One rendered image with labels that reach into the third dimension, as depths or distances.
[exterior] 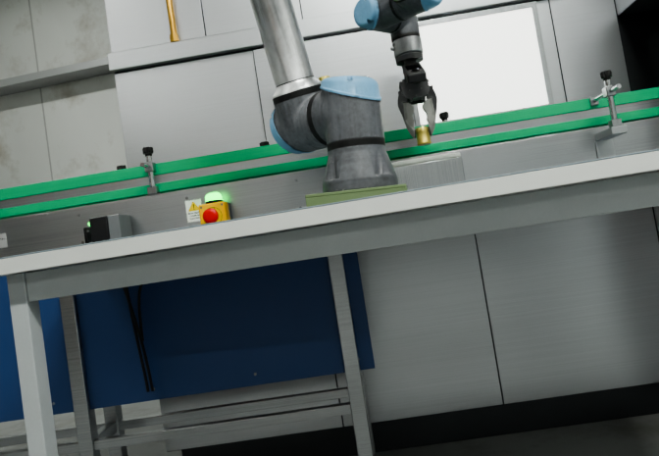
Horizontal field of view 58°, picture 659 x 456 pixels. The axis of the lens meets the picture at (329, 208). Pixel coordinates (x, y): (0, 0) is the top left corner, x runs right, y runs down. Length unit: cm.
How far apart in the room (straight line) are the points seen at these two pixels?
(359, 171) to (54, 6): 503
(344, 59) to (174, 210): 72
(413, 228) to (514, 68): 97
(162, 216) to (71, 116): 402
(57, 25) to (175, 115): 395
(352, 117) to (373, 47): 82
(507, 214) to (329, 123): 38
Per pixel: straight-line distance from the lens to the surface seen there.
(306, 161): 161
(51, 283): 136
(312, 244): 114
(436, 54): 195
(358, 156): 113
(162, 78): 205
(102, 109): 550
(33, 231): 181
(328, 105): 117
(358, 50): 194
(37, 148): 577
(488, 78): 196
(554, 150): 177
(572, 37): 209
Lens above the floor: 68
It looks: 3 degrees up
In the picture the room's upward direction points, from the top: 9 degrees counter-clockwise
